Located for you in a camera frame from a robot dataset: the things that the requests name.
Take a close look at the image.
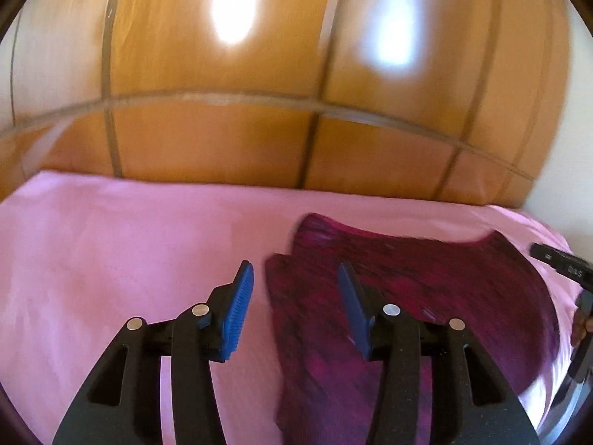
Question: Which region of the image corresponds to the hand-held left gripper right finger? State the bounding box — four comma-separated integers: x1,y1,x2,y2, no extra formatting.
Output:
337,262,541,445

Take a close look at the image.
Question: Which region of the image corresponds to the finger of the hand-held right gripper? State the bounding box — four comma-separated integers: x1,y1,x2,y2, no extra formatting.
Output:
529,242,557,267

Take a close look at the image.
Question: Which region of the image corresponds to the maroon knit sweater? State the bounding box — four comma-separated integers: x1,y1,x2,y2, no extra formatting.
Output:
264,213,561,445

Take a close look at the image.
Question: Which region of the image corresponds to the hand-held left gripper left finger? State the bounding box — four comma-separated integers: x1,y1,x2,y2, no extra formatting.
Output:
52,260,255,445

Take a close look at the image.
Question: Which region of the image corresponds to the person's right hand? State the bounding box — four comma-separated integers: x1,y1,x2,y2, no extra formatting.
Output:
570,310,591,349

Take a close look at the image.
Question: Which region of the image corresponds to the pink bed sheet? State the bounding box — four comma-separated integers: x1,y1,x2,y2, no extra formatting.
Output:
0,170,585,445

